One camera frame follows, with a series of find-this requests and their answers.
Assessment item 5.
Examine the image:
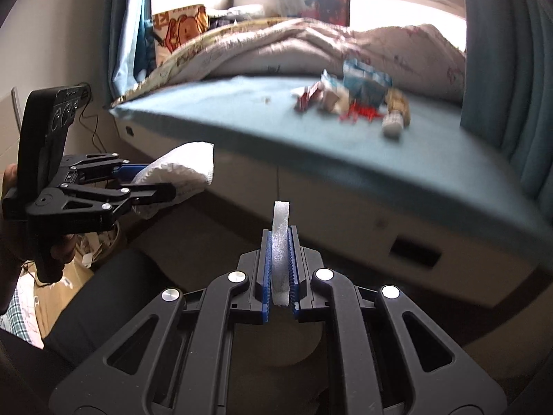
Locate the white tissue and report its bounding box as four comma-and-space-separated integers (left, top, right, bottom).
132, 141, 214, 219

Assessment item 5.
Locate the red yarn thread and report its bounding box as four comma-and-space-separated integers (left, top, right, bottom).
339, 100, 384, 123

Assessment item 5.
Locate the red snack wrapper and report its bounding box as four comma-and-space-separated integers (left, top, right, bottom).
291, 81, 324, 113

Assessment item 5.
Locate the blue cloud snack bag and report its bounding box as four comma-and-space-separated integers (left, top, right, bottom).
343, 59, 393, 109

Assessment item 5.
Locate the white paper card packaging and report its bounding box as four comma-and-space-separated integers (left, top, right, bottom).
320, 70, 350, 116

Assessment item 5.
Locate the person's left hand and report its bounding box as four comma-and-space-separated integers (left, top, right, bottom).
0, 163, 78, 317

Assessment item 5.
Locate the brown paper bag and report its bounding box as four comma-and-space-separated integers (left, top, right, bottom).
20, 224, 120, 340

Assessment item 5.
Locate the yellow bear cartoon pillow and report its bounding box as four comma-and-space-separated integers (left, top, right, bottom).
153, 4, 209, 66

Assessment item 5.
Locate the teal bed mattress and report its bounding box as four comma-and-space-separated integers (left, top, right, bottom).
112, 76, 552, 266

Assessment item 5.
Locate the pink patterned quilt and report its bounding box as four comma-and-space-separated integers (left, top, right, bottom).
113, 18, 466, 105

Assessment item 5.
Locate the teal curtain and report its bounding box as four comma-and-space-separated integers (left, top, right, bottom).
461, 0, 552, 218

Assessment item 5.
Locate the black cable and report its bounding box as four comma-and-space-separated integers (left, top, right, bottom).
77, 82, 109, 155

